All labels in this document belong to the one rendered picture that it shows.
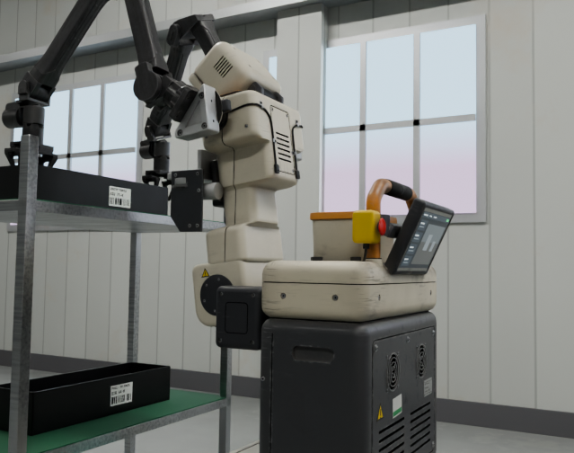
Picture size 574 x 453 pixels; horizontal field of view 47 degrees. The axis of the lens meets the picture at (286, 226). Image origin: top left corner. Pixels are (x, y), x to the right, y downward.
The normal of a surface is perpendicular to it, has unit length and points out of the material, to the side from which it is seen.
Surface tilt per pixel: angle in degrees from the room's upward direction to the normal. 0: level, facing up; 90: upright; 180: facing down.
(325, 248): 92
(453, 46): 90
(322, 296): 90
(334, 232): 92
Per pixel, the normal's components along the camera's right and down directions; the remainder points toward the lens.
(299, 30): -0.49, -0.06
